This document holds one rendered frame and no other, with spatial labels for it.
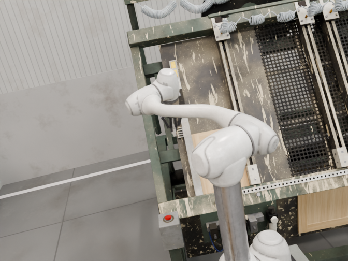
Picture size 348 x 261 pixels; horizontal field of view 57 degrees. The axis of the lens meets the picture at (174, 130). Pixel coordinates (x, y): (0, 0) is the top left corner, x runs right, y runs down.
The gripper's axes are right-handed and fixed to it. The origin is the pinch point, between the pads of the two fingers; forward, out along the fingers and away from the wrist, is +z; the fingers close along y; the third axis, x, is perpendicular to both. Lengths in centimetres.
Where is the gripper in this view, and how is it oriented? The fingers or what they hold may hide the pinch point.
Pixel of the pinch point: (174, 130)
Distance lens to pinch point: 179.9
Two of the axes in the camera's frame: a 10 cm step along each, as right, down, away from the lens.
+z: 0.8, 6.8, 7.3
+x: 2.7, 6.9, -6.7
